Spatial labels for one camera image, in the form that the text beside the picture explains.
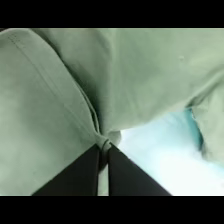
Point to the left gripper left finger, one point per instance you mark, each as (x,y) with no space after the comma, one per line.
(78,176)

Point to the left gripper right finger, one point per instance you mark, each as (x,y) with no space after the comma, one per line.
(130,178)

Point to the green T-shirt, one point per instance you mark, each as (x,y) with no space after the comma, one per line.
(66,86)

